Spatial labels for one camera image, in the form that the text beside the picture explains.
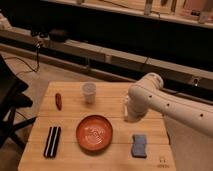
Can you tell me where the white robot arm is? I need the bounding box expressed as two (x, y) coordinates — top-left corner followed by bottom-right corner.
(124, 73), (213, 137)

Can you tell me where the translucent plastic cup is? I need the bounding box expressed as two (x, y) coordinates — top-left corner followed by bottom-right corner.
(81, 82), (96, 104)

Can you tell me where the red chili pepper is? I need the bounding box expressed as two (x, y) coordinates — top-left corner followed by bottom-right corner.
(55, 93), (62, 110)

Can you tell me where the blue sponge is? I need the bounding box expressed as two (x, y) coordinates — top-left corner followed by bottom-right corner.
(131, 134), (147, 158)

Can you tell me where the black white striped case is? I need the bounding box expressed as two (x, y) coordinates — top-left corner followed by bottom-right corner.
(43, 126), (61, 158)

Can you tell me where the black power adapter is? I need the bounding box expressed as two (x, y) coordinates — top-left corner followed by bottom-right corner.
(49, 29), (68, 42)

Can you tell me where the black office chair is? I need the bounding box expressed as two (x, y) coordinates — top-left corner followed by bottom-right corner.
(0, 54), (36, 149)

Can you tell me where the black floor cable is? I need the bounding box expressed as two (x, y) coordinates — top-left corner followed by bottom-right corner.
(3, 41), (42, 76)

